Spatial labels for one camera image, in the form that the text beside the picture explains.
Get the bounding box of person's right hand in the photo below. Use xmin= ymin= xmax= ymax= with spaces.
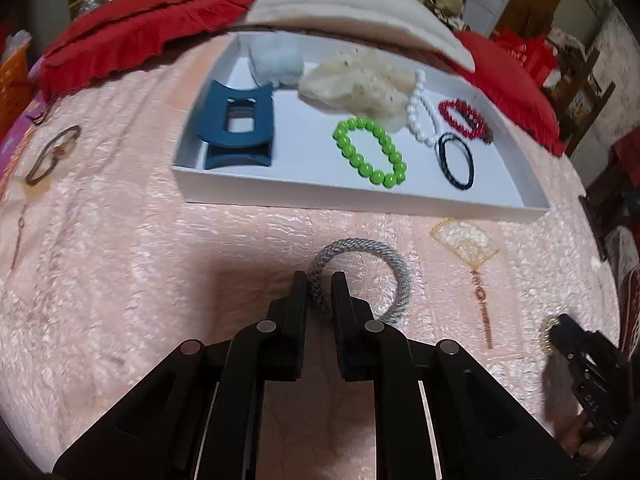
xmin=559 ymin=407 xmax=608 ymax=458

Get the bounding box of red shopping bag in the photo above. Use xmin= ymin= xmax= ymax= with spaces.
xmin=492 ymin=27 xmax=558 ymax=86

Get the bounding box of thin brown hair stick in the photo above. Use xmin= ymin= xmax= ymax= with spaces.
xmin=12 ymin=205 xmax=28 ymax=271

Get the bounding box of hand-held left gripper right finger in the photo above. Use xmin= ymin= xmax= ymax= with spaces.
xmin=331 ymin=271 xmax=583 ymax=480

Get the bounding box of red bead bracelet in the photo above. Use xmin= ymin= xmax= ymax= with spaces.
xmin=438 ymin=99 xmax=488 ymax=138

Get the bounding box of cream dotted scrunchie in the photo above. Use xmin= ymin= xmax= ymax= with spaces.
xmin=298 ymin=47 xmax=418 ymax=133

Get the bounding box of wooden chair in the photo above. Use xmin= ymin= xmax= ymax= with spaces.
xmin=542 ymin=45 xmax=616 ymax=156

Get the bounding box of white pillow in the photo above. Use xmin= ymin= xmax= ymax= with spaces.
xmin=235 ymin=0 xmax=476 ymax=73

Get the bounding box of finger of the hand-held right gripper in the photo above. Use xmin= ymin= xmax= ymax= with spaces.
xmin=552 ymin=312 xmax=601 ymax=359

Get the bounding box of white pearl bead bracelet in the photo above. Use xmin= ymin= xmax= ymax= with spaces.
xmin=406 ymin=70 xmax=441 ymax=148

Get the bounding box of red frilled pillow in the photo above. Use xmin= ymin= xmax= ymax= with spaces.
xmin=37 ymin=0 xmax=263 ymax=98

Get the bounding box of brown bead bracelet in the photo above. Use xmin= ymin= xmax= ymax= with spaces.
xmin=457 ymin=109 xmax=496 ymax=146

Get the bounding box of blue hair claw clip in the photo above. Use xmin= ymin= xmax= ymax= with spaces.
xmin=194 ymin=80 xmax=276 ymax=171

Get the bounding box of red ruffled pillow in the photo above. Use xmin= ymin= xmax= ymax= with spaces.
xmin=452 ymin=30 xmax=566 ymax=156

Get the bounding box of white shallow cardboard box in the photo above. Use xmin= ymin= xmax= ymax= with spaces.
xmin=171 ymin=30 xmax=551 ymax=223

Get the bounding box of pale gold bead bracelet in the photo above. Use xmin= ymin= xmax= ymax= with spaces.
xmin=539 ymin=315 xmax=566 ymax=356

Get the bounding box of grey braided bracelet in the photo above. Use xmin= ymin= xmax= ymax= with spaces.
xmin=306 ymin=237 xmax=415 ymax=325

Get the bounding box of brown hair tie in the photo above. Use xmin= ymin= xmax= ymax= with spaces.
xmin=25 ymin=125 xmax=82 ymax=186

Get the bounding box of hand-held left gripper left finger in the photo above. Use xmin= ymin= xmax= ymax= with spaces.
xmin=52 ymin=271 xmax=308 ymax=480

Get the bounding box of green bead bracelet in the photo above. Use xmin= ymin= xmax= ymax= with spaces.
xmin=332 ymin=116 xmax=408 ymax=188

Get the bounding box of pink quilted bedspread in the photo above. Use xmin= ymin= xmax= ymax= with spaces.
xmin=0 ymin=35 xmax=626 ymax=480

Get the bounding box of black hair tie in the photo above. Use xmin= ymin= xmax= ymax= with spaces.
xmin=435 ymin=131 xmax=475 ymax=192

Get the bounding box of pale blue fluffy scrunchie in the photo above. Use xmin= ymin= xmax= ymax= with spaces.
xmin=248 ymin=35 xmax=305 ymax=88

